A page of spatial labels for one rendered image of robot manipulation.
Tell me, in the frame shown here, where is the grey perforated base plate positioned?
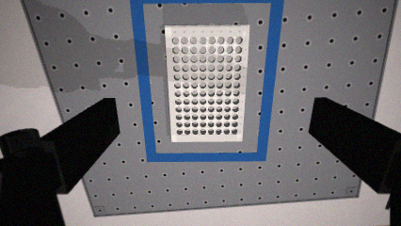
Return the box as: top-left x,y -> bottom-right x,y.
20,0 -> 399,218

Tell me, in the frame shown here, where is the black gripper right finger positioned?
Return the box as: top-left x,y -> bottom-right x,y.
309,97 -> 401,226

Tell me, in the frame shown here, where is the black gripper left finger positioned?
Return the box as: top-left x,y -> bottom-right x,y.
0,98 -> 120,226

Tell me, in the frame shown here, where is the blue tape outline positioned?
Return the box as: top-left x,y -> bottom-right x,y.
130,0 -> 284,162

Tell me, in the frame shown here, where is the white well plate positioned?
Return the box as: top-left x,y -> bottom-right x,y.
165,25 -> 249,142

